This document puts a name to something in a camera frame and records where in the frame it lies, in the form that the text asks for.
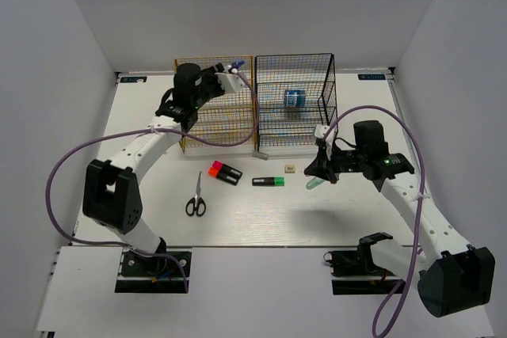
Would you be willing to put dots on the gold wire basket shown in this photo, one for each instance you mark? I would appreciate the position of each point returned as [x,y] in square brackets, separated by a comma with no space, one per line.
[229,118]

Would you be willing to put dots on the pink cap highlighter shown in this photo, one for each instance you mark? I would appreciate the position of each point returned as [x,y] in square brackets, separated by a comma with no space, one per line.
[224,168]

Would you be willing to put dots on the orange cap highlighter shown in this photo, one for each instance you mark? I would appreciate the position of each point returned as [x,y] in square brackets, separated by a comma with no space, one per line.
[223,176]

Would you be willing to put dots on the dark left table label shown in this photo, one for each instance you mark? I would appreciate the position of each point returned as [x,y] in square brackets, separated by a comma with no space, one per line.
[133,79]

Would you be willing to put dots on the dark right table label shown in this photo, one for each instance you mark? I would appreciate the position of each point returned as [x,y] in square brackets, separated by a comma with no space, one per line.
[371,77]

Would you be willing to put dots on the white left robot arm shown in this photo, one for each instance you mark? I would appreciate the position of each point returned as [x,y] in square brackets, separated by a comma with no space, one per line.
[111,194]

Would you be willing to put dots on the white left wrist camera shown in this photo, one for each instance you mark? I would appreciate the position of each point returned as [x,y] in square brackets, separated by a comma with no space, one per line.
[231,81]

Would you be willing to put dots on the green cap highlighter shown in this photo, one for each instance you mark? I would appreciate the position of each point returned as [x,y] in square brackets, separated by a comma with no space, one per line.
[268,181]

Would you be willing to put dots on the clear spray bottle blue cap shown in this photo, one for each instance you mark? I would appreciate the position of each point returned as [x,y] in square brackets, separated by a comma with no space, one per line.
[237,64]

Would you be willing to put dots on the black handled scissors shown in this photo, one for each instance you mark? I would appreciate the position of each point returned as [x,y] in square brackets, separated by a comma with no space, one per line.
[196,205]

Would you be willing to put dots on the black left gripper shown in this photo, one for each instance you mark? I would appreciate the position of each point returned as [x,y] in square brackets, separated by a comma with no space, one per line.
[209,73]

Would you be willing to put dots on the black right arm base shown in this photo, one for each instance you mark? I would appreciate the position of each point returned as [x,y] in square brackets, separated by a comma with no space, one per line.
[349,277]

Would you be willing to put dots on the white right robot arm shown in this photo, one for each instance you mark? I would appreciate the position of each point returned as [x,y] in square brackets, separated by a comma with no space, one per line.
[449,273]

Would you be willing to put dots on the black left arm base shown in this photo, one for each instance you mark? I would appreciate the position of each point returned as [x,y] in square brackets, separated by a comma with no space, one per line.
[143,275]

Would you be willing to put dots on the green translucent highlighter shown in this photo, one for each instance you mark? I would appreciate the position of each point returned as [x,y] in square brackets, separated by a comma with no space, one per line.
[313,183]

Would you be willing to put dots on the blue tape box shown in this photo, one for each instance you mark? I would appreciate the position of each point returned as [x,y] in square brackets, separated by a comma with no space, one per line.
[294,98]

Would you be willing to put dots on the black wire basket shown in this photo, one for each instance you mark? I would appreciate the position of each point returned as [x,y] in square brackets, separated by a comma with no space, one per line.
[288,127]

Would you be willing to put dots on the grey eraser block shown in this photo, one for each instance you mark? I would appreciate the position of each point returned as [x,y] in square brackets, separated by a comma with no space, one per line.
[260,155]

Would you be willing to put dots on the beige eraser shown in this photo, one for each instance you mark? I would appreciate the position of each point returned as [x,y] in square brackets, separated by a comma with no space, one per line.
[289,169]

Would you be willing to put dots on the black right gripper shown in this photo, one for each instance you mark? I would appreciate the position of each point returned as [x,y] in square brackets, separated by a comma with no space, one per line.
[321,168]

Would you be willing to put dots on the dark table label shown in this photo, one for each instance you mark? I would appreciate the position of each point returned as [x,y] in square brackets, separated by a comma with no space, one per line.
[133,79]
[371,77]

